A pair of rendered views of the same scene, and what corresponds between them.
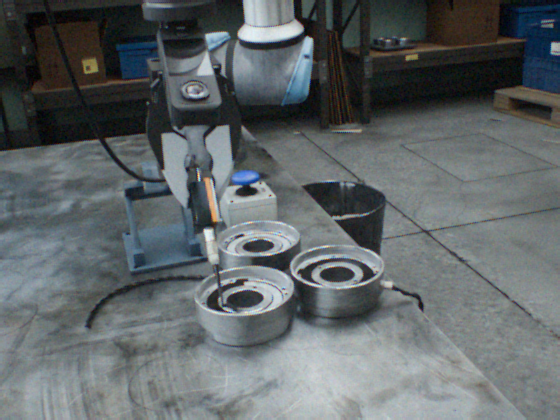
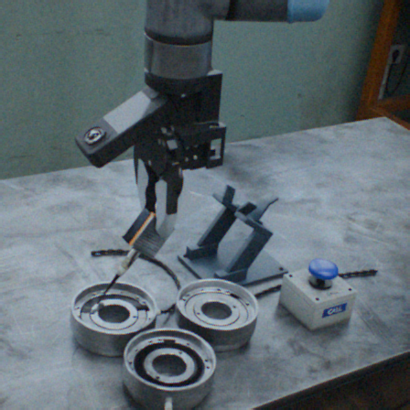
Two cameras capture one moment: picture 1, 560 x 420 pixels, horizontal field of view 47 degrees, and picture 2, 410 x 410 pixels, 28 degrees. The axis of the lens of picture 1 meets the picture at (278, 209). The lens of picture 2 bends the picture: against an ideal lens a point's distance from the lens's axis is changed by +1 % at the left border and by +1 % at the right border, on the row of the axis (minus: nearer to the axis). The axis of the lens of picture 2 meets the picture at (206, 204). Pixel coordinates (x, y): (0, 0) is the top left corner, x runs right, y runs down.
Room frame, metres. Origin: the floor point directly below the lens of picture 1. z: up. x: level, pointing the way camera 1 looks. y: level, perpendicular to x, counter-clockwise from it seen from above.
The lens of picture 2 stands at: (0.39, -0.74, 1.45)
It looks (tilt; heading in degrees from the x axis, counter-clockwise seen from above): 29 degrees down; 68
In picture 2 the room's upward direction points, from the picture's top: 8 degrees clockwise
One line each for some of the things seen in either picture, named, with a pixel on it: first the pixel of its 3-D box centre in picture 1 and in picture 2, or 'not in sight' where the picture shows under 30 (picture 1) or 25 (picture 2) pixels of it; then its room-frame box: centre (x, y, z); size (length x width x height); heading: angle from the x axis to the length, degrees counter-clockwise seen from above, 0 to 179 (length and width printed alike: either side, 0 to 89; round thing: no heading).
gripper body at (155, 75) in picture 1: (184, 62); (179, 119); (0.68, 0.09, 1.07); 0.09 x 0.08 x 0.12; 14
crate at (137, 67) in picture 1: (159, 55); not in sight; (4.28, 0.71, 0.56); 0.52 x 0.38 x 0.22; 102
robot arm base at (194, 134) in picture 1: (206, 133); not in sight; (1.21, 0.13, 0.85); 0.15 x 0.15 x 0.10
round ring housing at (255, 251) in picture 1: (259, 252); (215, 315); (0.73, 0.03, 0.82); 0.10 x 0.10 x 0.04
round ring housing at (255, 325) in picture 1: (245, 305); (113, 318); (0.60, 0.04, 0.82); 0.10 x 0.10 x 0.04
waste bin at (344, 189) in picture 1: (333, 259); not in sight; (1.91, -0.17, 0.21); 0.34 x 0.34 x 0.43
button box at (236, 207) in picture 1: (247, 204); (320, 294); (0.89, 0.05, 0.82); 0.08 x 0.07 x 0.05; 15
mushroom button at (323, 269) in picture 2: (246, 189); (320, 279); (0.88, 0.04, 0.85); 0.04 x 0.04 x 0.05
